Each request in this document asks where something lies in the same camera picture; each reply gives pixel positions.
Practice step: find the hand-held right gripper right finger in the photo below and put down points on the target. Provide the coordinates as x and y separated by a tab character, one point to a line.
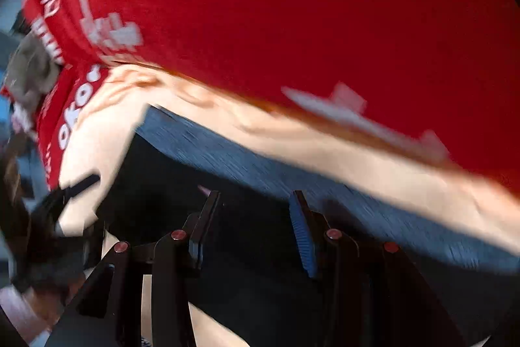
304	237

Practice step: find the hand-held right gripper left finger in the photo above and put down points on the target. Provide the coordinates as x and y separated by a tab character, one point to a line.
194	245

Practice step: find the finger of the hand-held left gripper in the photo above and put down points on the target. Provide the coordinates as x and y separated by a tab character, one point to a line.
81	186

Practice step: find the black and blue pants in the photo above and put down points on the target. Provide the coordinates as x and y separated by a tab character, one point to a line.
252	208

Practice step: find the peach bed sheet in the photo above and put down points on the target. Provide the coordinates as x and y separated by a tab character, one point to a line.
365	172

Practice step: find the grey cloth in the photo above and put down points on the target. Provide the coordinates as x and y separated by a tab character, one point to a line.
30	66

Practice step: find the red printed blanket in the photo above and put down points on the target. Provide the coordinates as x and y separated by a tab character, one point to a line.
264	5

